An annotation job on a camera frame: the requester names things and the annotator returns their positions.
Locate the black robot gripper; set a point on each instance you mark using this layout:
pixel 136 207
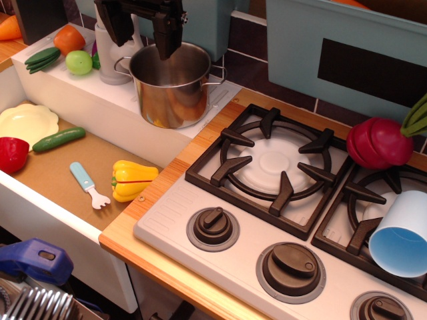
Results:
pixel 116 17

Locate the stainless steel pot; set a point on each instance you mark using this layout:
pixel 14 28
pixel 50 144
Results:
pixel 172 93

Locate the small left stove knob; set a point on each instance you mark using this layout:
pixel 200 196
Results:
pixel 213 229

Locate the grey toy stove top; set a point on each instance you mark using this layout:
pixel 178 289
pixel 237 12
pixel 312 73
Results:
pixel 234 270

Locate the large middle stove knob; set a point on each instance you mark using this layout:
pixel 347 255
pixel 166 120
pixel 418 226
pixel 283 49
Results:
pixel 291 273

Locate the right stove knob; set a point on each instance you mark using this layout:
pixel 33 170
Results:
pixel 378 305

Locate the grey toy faucet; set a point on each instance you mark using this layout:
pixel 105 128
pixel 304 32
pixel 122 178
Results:
pixel 111 56

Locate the purple toy eggplant piece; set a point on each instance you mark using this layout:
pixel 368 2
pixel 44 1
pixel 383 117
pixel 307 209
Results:
pixel 95 57

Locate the green toy apple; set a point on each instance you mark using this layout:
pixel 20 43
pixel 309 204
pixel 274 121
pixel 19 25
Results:
pixel 79 62

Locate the orange toy vegetable piece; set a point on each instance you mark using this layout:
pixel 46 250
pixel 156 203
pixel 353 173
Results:
pixel 69 39

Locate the green toy cucumber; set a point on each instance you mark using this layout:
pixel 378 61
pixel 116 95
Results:
pixel 58 139

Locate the orange toy carrot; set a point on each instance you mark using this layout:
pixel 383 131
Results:
pixel 10 29

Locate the white toy sink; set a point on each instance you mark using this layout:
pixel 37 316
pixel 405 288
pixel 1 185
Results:
pixel 44 200

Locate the cream scalloped toy plate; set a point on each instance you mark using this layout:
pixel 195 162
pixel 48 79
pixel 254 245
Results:
pixel 28 122

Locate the yellow toy bell pepper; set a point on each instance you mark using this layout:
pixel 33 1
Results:
pixel 129 179

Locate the red toy pepper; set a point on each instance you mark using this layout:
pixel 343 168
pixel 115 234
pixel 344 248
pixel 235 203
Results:
pixel 14 153

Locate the teal toy microwave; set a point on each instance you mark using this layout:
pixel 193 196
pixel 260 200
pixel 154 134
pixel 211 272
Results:
pixel 364 61

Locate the left black burner grate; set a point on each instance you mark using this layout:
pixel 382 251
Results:
pixel 277 169

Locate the black burner grate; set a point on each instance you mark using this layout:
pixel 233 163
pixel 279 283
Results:
pixel 277 169
pixel 355 213

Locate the blue clamp tool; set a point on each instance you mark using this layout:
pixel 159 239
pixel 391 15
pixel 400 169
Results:
pixel 37 259

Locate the red toy radish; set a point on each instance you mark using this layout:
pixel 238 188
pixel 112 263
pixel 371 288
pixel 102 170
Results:
pixel 380 143

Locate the right black burner grate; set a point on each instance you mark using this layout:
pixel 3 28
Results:
pixel 355 213

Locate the light blue plastic cup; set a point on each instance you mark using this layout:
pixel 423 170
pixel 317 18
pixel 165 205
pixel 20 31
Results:
pixel 398 244

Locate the blue handled toy fork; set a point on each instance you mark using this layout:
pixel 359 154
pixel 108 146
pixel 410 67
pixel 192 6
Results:
pixel 98 201

